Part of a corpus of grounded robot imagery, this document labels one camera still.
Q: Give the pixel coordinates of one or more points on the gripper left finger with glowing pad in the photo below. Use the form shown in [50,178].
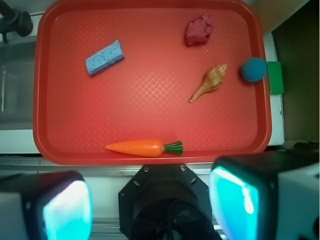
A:
[45,206]

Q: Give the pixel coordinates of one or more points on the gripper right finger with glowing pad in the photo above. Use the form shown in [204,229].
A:
[267,196]

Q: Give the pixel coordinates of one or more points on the blue sponge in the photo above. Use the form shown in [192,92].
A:
[104,58]

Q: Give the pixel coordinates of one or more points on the orange toy carrot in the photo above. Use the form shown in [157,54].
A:
[151,148]

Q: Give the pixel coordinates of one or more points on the green block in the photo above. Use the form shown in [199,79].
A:
[275,77]

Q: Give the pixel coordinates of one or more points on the brown conch shell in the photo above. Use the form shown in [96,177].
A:
[212,80]

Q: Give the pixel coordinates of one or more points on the blue foam ball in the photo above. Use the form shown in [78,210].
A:
[254,69]

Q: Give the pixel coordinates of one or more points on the red plastic tray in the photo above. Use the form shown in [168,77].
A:
[146,95]

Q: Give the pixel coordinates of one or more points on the crumpled dark red paper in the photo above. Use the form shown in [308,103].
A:
[199,29]

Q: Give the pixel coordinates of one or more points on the black clamp knob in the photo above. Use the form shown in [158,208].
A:
[13,20]

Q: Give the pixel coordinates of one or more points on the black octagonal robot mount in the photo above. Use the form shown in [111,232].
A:
[166,202]

